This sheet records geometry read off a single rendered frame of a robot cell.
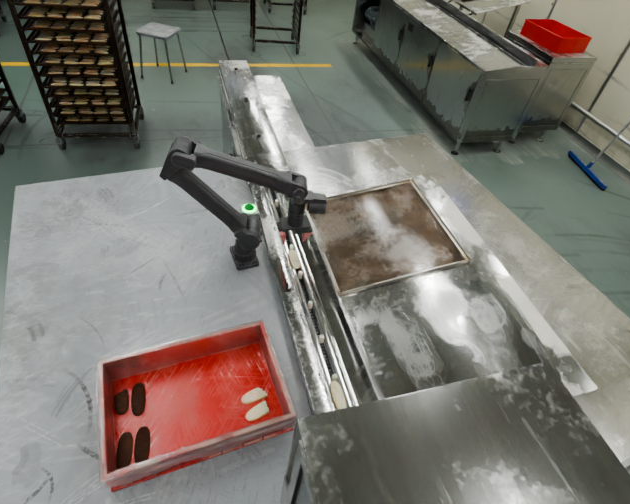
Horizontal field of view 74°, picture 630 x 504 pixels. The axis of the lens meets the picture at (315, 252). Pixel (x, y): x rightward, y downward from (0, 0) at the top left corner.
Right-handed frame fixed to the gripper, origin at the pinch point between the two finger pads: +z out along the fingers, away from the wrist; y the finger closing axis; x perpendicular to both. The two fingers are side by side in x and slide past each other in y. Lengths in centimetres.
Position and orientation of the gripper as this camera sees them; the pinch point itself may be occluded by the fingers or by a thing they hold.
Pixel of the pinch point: (293, 240)
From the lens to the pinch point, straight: 154.8
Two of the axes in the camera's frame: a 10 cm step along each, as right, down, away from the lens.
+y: 9.6, -1.1, 2.6
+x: -2.7, -7.0, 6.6
